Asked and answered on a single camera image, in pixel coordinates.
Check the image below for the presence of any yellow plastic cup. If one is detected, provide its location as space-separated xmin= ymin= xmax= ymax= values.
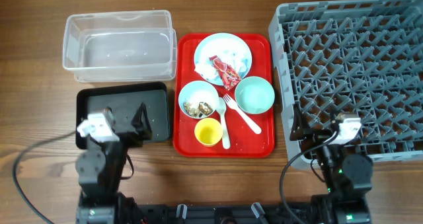
xmin=194 ymin=118 xmax=223 ymax=147

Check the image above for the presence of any red snack wrapper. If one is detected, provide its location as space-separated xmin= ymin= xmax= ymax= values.
xmin=209 ymin=56 xmax=241 ymax=91

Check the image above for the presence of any light blue plate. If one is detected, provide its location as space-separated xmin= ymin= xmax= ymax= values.
xmin=194 ymin=33 xmax=252 ymax=86

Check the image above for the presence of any white plastic spoon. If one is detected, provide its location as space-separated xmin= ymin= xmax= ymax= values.
xmin=216 ymin=97 xmax=231 ymax=149

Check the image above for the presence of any grey dishwasher rack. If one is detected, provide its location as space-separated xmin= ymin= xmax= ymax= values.
xmin=268 ymin=0 xmax=422 ymax=162

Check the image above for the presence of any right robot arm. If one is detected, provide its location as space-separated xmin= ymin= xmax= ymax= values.
xmin=289 ymin=104 xmax=373 ymax=223

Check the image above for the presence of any light blue bowl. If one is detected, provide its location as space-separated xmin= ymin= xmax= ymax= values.
xmin=178 ymin=81 xmax=219 ymax=119

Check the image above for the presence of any clear plastic bin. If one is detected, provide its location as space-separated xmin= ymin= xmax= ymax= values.
xmin=62 ymin=10 xmax=177 ymax=83

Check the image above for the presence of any white tissue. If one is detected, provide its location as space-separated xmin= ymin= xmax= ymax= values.
xmin=194 ymin=46 xmax=250 ymax=81

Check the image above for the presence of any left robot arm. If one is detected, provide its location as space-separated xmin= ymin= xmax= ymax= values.
xmin=75 ymin=102 xmax=152 ymax=224

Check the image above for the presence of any black plastic tray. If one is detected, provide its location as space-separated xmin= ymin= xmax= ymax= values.
xmin=76 ymin=82 xmax=171 ymax=143

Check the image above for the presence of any pink plastic fork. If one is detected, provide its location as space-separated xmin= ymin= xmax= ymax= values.
xmin=223 ymin=94 xmax=262 ymax=134

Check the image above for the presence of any red serving tray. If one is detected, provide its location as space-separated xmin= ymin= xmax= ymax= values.
xmin=173 ymin=33 xmax=275 ymax=158

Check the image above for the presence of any food scraps and rice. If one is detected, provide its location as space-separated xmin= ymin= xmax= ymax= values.
xmin=184 ymin=101 xmax=214 ymax=118

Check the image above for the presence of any green bowl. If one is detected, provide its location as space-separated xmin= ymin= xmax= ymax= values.
xmin=235 ymin=76 xmax=275 ymax=114

